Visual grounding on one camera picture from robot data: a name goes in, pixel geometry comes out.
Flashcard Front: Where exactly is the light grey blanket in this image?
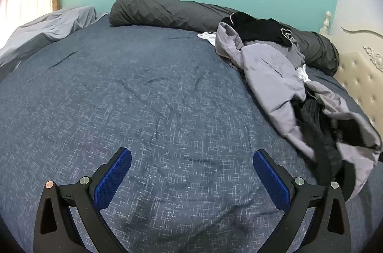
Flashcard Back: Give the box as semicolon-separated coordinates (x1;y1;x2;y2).
1;5;108;80

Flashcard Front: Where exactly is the black garment with drawstring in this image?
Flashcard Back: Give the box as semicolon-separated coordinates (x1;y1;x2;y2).
222;12;297;47

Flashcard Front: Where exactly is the dark grey rolled duvet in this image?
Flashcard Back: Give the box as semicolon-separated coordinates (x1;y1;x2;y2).
109;0;339;76

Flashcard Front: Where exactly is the white garment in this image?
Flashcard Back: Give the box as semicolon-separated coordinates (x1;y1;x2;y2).
197;32;216;46

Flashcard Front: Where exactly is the grey black zip jacket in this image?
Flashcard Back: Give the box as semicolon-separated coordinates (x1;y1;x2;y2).
215;22;382;199

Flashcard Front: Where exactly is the blue patterned bed sheet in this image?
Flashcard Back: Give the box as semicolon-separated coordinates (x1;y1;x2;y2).
0;14;383;253

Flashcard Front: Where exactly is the cream tufted headboard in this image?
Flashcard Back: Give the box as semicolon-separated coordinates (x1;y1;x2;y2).
319;11;382;134

